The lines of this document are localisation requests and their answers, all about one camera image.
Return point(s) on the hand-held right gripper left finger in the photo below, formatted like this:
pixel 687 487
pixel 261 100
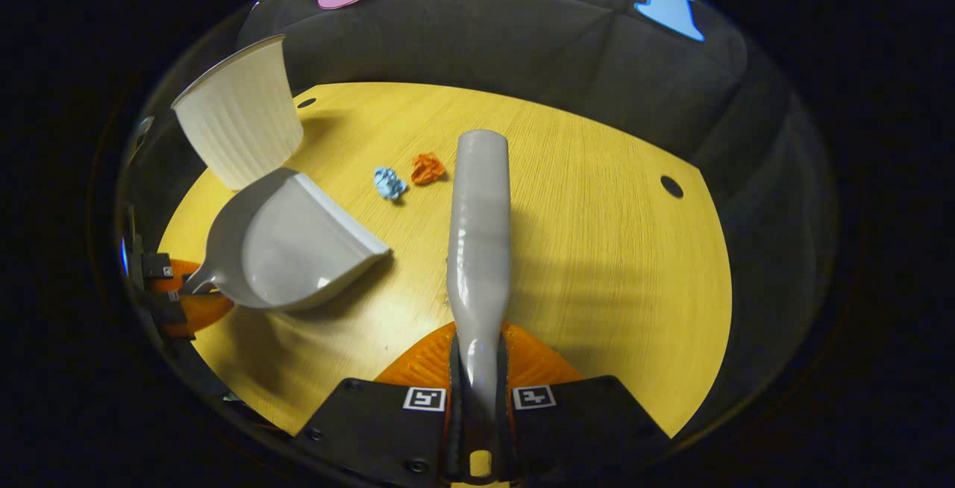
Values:
pixel 373 428

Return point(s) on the orange paper ball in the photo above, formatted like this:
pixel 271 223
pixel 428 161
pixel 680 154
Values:
pixel 427 169

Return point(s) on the blue paper ball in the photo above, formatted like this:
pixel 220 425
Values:
pixel 388 183

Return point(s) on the grey dustpan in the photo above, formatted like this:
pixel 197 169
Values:
pixel 298 249

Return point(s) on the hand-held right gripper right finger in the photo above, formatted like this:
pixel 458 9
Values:
pixel 589 428

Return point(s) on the white ribbed garbage bin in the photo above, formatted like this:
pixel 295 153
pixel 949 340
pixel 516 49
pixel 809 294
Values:
pixel 239 115

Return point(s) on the small grey broom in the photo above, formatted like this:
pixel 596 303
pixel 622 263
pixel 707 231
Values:
pixel 481 234

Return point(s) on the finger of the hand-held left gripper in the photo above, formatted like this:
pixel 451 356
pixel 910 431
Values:
pixel 157 268
pixel 201 313

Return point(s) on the wooden desktop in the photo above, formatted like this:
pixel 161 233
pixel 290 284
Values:
pixel 597 249

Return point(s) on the black backdrop cloth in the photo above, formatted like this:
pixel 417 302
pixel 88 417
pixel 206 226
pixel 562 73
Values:
pixel 522 48

